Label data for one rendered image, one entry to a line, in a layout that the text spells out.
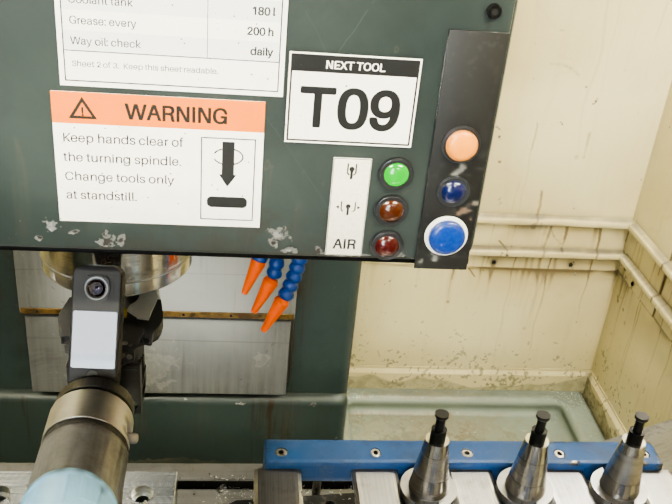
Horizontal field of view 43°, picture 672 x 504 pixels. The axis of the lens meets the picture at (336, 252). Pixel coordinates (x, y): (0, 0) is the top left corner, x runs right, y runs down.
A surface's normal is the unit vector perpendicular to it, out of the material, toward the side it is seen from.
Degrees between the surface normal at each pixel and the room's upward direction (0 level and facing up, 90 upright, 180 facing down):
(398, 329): 90
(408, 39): 90
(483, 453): 0
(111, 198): 90
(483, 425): 0
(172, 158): 90
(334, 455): 0
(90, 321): 63
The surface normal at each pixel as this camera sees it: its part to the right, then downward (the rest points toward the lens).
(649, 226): -0.99, -0.04
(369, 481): 0.08, -0.88
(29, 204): 0.09, 0.48
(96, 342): 0.09, 0.04
